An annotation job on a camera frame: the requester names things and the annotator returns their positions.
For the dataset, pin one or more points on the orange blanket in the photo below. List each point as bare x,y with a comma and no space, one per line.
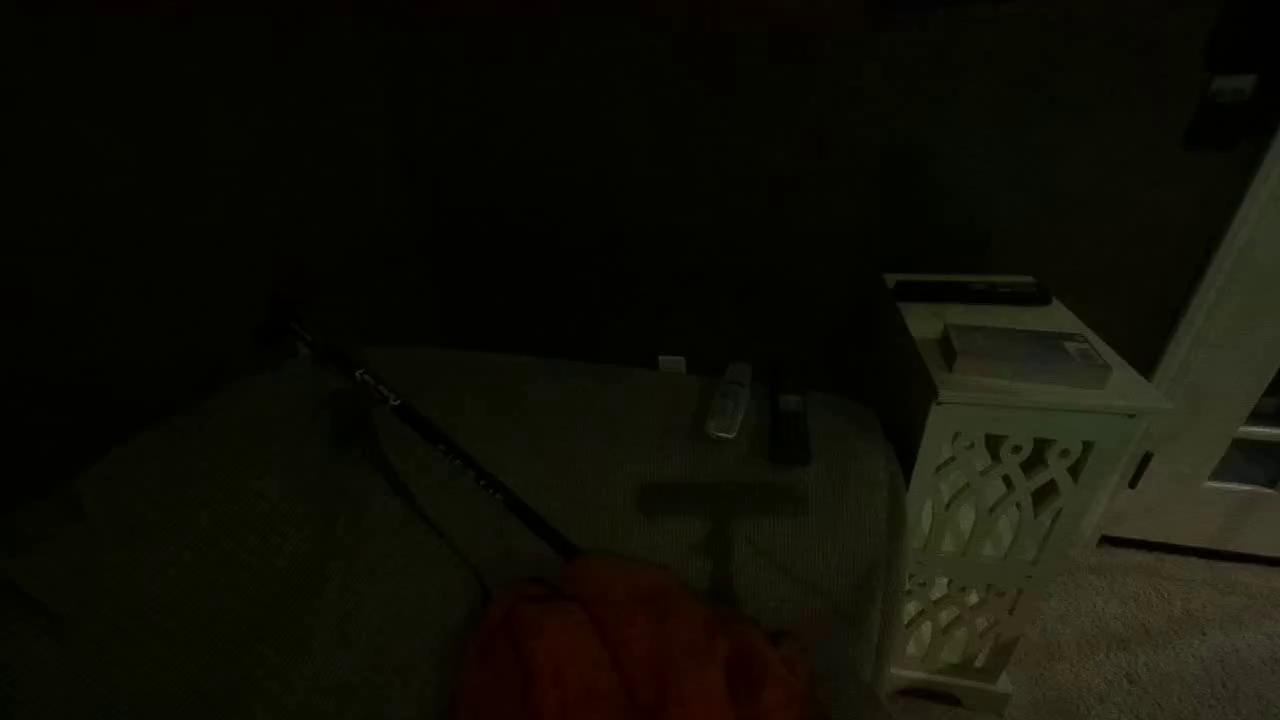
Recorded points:
627,646

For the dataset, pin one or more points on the grey book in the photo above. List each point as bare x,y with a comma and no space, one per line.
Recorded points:
1022,354

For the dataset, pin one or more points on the silver remote control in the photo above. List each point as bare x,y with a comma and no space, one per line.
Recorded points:
731,407

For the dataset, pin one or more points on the long black remote control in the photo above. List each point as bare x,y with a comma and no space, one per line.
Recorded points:
962,290

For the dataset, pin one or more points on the short black remote control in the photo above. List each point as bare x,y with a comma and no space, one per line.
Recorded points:
789,431

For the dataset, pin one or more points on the white door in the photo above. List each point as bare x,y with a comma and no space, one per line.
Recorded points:
1222,385

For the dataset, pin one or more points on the grey fabric couch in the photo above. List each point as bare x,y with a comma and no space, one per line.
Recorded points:
264,535

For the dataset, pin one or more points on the small white object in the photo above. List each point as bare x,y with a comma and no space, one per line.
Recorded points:
673,361

